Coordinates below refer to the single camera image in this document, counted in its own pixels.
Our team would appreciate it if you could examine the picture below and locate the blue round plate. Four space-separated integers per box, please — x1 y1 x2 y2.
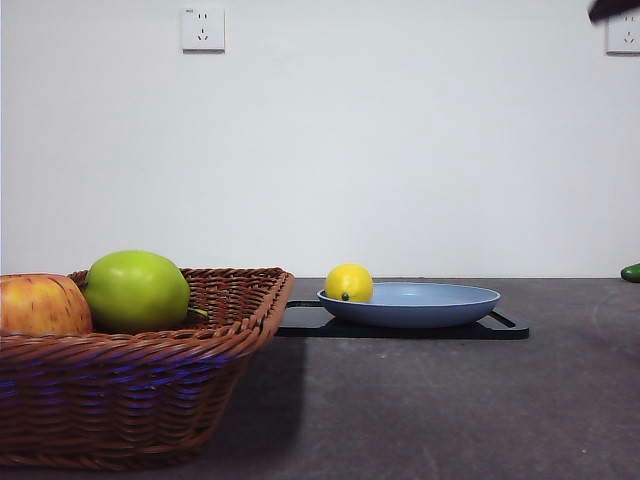
316 282 503 329

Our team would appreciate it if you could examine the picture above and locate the yellow lemon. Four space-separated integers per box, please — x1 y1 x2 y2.
324 263 375 304

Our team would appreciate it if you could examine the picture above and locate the brown wicker basket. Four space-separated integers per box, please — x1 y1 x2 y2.
0 266 295 472

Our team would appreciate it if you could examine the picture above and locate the black flat tray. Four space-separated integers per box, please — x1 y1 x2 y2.
273 299 530 341

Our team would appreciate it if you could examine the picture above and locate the green apple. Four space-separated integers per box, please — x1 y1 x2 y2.
82 249 209 333

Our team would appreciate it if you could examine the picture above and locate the red yellow apple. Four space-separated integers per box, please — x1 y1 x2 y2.
0 272 95 337

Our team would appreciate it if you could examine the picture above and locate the white wall socket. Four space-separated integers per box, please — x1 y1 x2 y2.
180 4 226 54
606 12 640 55

